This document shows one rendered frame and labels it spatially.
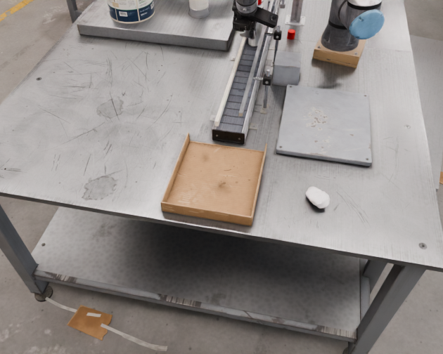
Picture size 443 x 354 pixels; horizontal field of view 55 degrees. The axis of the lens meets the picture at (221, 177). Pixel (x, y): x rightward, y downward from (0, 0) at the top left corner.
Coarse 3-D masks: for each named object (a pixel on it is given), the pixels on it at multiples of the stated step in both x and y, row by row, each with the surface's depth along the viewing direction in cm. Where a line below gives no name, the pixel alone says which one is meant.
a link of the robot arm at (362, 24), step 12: (348, 0) 149; (360, 0) 145; (372, 0) 144; (348, 12) 150; (360, 12) 147; (372, 12) 145; (348, 24) 152; (360, 24) 148; (372, 24) 149; (360, 36) 152; (372, 36) 153
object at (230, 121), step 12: (264, 36) 178; (252, 48) 171; (240, 60) 165; (252, 60) 165; (240, 72) 160; (240, 84) 155; (252, 84) 155; (228, 96) 150; (240, 96) 150; (228, 108) 146; (228, 120) 141; (240, 120) 141; (240, 132) 137
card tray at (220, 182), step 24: (192, 144) 140; (192, 168) 133; (216, 168) 133; (240, 168) 133; (168, 192) 125; (192, 192) 126; (216, 192) 126; (240, 192) 126; (216, 216) 119; (240, 216) 116
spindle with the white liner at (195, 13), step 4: (192, 0) 183; (196, 0) 182; (200, 0) 182; (204, 0) 183; (192, 4) 184; (196, 4) 183; (200, 4) 184; (204, 4) 184; (208, 4) 189; (192, 8) 186; (196, 8) 185; (200, 8) 185; (204, 8) 186; (192, 12) 187; (196, 12) 186; (200, 12) 186; (204, 12) 187; (208, 12) 190; (192, 16) 188; (196, 16) 187; (200, 16) 187; (204, 16) 188
